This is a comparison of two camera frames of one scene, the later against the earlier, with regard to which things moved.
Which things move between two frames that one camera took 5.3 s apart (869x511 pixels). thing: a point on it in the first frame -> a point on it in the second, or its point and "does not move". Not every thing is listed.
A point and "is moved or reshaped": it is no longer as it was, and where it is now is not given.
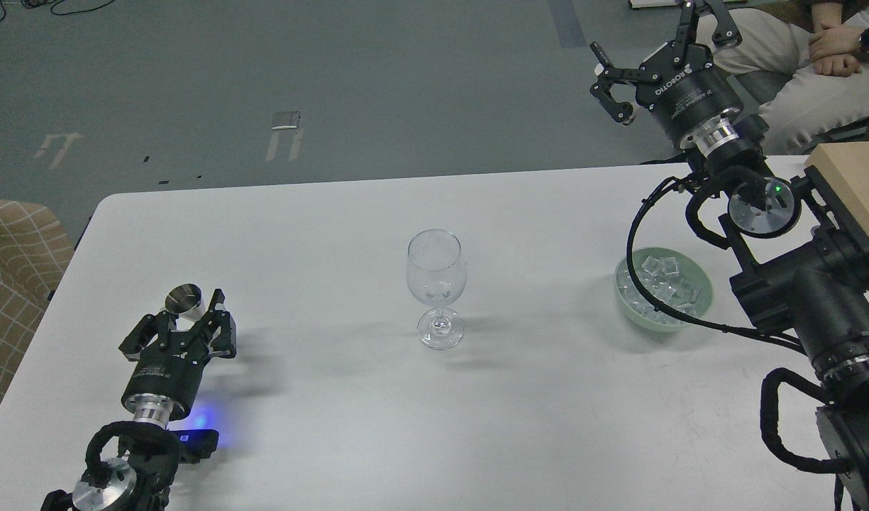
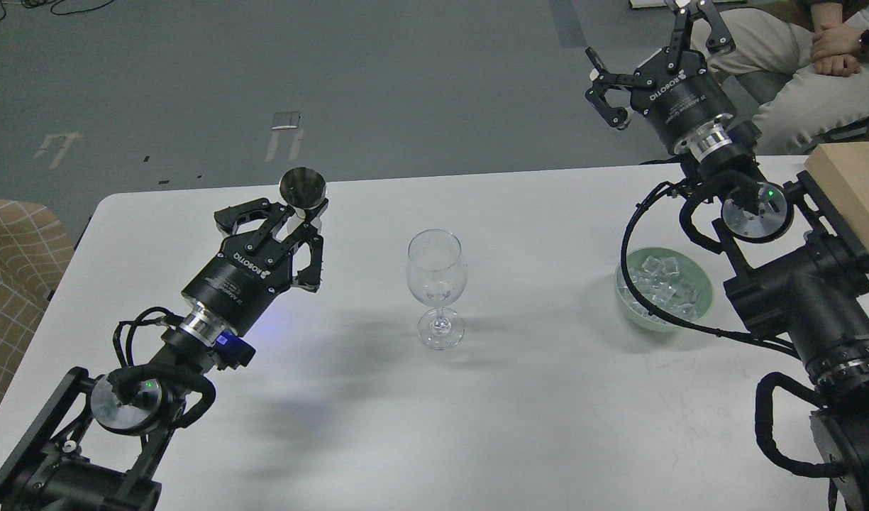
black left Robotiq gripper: (165, 374) -> (235, 288)
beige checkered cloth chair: (25, 250) does not move
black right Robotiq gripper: (699, 107) does not move
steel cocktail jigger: (186, 301) is moved or reshaped
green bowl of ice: (678, 279) does not move
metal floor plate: (284, 121) does not move
